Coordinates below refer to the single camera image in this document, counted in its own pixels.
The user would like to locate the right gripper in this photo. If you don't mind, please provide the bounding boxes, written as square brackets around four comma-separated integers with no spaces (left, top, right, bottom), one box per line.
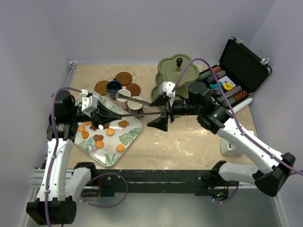
[148,93,202,131]

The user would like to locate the aluminium frame rail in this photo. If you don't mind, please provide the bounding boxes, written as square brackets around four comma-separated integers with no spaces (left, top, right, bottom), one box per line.
[17,61,79,227]

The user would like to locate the orange slice cookie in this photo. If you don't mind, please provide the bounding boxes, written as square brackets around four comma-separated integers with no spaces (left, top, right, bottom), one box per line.
[81,131,89,139]
[78,125,85,133]

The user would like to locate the leaf pattern serving tray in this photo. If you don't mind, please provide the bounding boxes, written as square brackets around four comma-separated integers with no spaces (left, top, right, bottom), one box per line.
[71,89,143,168]

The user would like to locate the metal tongs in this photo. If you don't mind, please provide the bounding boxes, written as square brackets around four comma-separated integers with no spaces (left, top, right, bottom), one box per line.
[109,92,162,117]

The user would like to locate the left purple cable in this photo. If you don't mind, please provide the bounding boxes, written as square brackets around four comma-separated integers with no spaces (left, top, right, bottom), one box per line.
[44,87,128,227]

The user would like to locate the dark grey mug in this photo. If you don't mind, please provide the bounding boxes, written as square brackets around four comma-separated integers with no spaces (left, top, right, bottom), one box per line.
[127,100,144,117]

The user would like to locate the black poker chip case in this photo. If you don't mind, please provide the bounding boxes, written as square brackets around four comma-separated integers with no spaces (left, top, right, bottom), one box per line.
[197,36,272,112]

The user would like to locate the green three-tier stand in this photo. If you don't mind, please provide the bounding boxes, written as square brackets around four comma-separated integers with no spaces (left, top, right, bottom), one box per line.
[151,53,199,103]

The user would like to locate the pink cup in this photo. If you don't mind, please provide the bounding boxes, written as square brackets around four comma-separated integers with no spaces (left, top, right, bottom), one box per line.
[115,86,131,110]

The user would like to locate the dark heart cookie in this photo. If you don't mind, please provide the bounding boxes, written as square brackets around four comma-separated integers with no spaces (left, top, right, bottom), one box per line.
[93,135,104,142]

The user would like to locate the brown saucer left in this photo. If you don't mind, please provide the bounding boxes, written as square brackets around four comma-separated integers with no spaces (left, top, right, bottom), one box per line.
[94,80,109,96]

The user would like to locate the brown saucer back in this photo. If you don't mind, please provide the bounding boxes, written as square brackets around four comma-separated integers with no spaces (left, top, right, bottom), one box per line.
[115,71,133,86]

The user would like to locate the orange slice cookie lower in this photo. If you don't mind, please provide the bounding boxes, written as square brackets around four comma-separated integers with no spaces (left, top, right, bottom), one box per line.
[81,131,89,139]

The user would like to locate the white microphone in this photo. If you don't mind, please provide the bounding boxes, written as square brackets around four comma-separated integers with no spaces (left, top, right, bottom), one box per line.
[233,97,253,113]

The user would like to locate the round orange cookie front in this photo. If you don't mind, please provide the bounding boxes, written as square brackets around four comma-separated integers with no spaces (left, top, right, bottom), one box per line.
[116,144,125,152]

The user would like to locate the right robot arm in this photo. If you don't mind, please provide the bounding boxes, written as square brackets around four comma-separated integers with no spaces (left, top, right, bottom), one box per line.
[147,82,295,197]

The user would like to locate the maple leaf cookie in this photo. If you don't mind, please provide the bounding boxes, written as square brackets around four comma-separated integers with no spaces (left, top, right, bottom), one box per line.
[118,120,129,128]

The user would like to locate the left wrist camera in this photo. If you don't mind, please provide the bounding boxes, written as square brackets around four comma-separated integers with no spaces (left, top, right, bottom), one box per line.
[80,89,98,117]

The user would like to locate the orange slice cookie upper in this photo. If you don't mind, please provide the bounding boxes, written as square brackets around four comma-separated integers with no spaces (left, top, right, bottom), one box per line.
[78,125,85,133]

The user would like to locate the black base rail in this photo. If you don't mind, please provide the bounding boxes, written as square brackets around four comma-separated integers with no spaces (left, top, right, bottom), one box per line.
[87,169,237,197]

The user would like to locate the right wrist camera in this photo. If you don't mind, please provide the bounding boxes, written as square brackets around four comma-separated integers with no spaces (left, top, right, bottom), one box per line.
[159,81,175,98]

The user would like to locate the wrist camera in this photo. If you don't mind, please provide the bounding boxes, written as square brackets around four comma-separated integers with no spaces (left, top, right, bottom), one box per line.
[159,81,175,98]
[80,89,98,117]

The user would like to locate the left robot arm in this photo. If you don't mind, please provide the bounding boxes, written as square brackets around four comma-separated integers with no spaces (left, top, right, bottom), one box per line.
[26,87,122,227]

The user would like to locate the orange flower cookie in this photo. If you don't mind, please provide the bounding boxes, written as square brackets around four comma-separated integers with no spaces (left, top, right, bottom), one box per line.
[106,128,115,136]

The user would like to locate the purple cable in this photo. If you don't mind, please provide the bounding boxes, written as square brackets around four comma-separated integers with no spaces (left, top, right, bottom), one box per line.
[172,58,303,204]
[44,87,128,227]

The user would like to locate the white stand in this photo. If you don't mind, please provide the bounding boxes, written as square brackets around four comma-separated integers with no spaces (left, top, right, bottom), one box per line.
[220,139,243,157]

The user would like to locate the brown saucer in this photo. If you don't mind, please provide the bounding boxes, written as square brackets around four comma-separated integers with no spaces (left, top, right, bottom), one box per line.
[126,83,141,96]
[115,71,133,86]
[94,80,109,96]

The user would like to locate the brown saucer right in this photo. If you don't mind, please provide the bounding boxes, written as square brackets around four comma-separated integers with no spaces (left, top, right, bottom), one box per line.
[126,83,141,96]

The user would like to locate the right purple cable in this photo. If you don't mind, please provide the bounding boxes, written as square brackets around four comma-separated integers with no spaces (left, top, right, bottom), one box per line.
[172,58,303,204]

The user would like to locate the dark blue mug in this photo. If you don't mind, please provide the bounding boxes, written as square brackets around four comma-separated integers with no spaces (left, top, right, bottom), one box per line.
[106,80,122,96]

